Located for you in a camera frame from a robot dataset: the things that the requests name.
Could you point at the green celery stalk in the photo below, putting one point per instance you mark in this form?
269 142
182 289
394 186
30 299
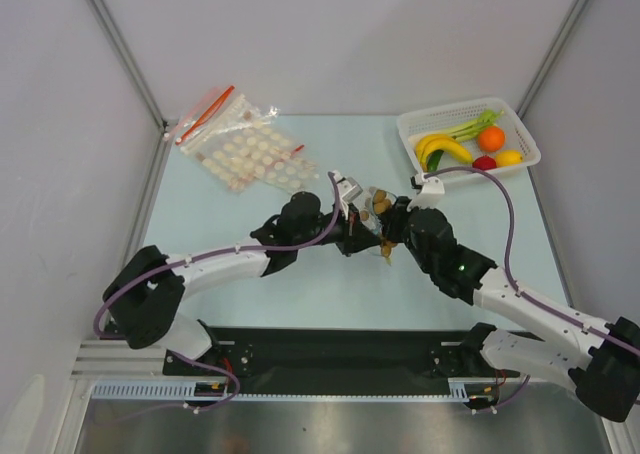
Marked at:
471 129

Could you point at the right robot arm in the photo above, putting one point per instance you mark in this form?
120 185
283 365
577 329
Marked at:
595 359

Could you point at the yellow banana bunch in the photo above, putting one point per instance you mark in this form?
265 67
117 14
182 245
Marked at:
438 142

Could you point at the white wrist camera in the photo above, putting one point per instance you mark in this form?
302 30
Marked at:
348 190
430 190

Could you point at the white slotted cable duct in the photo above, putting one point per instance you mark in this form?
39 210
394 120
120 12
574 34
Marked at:
196 391

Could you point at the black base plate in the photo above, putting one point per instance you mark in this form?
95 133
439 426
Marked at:
335 362

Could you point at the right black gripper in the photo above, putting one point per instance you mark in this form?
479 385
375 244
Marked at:
397 222

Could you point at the yellow lemon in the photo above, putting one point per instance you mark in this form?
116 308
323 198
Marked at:
508 158

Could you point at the white plastic basket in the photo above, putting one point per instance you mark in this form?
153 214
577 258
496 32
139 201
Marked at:
414 125

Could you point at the red pomegranate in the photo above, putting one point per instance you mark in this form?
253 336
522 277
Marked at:
484 163

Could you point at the right aluminium frame post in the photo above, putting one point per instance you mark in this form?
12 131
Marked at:
561 39

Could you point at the polka dot zip bag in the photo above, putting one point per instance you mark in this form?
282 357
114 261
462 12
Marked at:
242 156

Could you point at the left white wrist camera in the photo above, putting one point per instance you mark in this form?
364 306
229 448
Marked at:
348 190

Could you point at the blue zipper clear bag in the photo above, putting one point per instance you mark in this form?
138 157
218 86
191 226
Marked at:
367 209

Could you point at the left aluminium frame post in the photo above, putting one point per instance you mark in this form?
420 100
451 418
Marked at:
114 36

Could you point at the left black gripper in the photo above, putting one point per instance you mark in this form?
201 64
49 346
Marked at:
354 236

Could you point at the orange fruit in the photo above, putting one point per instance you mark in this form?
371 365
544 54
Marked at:
491 139

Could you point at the green cucumber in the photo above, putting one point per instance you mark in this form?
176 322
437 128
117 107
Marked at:
434 160

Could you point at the brown longan bunch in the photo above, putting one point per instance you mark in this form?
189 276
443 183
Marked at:
382 209

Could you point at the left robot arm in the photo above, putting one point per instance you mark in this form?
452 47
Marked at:
144 299

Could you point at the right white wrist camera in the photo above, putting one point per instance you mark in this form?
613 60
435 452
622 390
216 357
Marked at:
430 190

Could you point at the aluminium frame post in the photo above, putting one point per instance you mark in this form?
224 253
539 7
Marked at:
114 36
561 39

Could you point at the red zipper clear bag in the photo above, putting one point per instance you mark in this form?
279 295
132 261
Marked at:
220 115

